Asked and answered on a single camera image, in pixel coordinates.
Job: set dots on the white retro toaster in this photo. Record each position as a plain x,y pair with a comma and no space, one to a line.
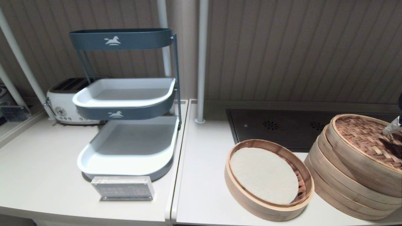
62,100

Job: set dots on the white round steamer liner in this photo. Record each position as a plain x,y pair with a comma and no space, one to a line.
263,175

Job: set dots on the woven bamboo steamer lid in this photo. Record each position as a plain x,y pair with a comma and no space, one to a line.
358,138
333,164

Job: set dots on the black glass induction cooktop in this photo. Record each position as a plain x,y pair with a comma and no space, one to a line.
282,125

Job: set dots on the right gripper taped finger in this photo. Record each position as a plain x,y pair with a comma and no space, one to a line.
394,126

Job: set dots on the white metal pole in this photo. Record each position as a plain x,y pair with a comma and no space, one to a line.
163,15
13,89
202,62
19,51

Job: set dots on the three-tier blue kitchen rack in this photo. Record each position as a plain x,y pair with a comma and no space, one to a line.
122,40

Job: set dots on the clear acrylic sign holder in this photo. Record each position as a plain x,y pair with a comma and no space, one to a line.
124,188
14,113

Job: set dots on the bamboo steamer basket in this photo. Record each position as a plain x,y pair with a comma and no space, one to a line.
251,205
333,194
333,178

